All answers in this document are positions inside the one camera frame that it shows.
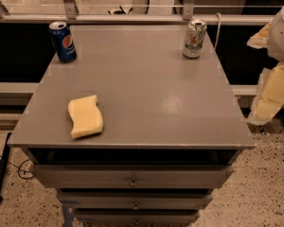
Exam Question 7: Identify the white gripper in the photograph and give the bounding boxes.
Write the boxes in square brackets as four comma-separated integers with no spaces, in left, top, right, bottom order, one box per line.
[247,6,284,126]

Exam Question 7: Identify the white green 7up can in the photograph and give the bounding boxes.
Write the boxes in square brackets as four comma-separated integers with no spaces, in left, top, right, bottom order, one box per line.
[183,19,206,59]

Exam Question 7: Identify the blue pepsi can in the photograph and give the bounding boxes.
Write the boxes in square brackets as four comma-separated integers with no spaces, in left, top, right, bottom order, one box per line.
[49,22,77,62]

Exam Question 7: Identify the grey drawer cabinet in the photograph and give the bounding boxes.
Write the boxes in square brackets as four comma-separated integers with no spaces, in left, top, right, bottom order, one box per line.
[9,26,254,214]

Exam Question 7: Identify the yellow sponge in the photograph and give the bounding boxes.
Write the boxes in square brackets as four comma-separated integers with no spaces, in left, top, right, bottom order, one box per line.
[68,95,104,139]

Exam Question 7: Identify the middle grey drawer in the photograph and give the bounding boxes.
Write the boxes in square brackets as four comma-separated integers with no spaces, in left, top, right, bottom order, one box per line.
[57,192,212,210]

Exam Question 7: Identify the grey drawer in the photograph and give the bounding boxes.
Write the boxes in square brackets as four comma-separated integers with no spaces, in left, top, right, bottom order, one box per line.
[57,192,212,210]
[75,211,199,224]
[30,165,234,189]

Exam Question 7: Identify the bottom grey drawer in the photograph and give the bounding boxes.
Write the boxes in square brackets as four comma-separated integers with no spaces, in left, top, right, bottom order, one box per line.
[75,211,199,224]

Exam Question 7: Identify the top grey drawer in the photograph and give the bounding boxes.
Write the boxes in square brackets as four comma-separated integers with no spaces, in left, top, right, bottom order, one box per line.
[30,165,234,189]

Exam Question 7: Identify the black floor bar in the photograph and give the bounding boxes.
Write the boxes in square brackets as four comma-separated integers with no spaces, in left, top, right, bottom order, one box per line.
[0,132,11,203]

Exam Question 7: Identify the white hanging cable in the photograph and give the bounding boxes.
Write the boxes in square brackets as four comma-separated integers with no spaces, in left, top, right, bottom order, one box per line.
[213,12,222,50]

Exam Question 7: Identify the black floor cable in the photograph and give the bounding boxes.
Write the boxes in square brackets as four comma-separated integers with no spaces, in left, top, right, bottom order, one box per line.
[0,146,35,180]

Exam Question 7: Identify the metal railing frame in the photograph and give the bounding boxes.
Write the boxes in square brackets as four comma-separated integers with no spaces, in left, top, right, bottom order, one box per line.
[0,0,284,25]

